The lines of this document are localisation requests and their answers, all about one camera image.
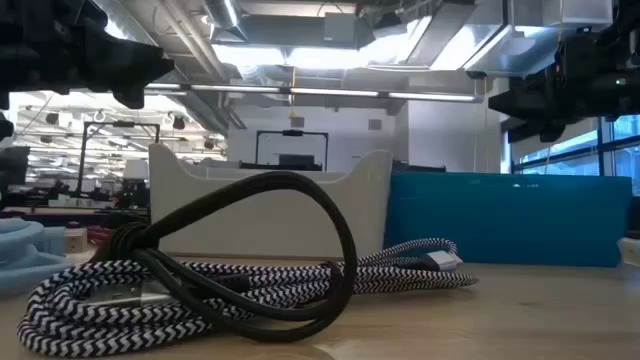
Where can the tall black frame stand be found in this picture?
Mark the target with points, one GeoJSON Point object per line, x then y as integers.
{"type": "Point", "coordinates": [120, 124]}

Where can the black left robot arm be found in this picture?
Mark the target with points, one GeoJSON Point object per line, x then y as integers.
{"type": "Point", "coordinates": [12, 50]}

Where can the black window frame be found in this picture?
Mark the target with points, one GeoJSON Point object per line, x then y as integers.
{"type": "Point", "coordinates": [606, 150]}

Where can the linear ceiling light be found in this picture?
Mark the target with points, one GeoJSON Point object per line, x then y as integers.
{"type": "Point", "coordinates": [325, 92]}

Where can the rectangular metal air duct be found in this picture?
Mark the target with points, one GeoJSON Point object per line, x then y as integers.
{"type": "Point", "coordinates": [525, 45]}

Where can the small silver spiral duct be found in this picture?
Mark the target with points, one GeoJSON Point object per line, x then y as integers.
{"type": "Point", "coordinates": [222, 15]}

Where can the teal plastic bin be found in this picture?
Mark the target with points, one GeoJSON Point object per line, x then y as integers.
{"type": "Point", "coordinates": [500, 220]}

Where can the large silver spiral duct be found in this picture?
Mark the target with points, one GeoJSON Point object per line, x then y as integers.
{"type": "Point", "coordinates": [192, 102]}

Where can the grey ceiling junction box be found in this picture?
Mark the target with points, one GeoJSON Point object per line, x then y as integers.
{"type": "Point", "coordinates": [340, 27]}

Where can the light grey plastic bin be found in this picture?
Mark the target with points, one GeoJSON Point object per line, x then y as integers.
{"type": "Point", "coordinates": [275, 220]}

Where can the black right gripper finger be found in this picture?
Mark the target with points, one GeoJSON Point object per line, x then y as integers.
{"type": "Point", "coordinates": [545, 129]}
{"type": "Point", "coordinates": [530, 105]}

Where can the grey square wall panel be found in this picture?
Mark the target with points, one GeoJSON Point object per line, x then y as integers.
{"type": "Point", "coordinates": [297, 122]}
{"type": "Point", "coordinates": [375, 124]}

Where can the black monitor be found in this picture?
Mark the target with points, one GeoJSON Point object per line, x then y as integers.
{"type": "Point", "coordinates": [12, 165]}

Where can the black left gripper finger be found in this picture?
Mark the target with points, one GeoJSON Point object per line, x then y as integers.
{"type": "Point", "coordinates": [131, 95]}
{"type": "Point", "coordinates": [142, 62]}

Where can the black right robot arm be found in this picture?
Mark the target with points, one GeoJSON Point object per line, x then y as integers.
{"type": "Point", "coordinates": [627, 60]}

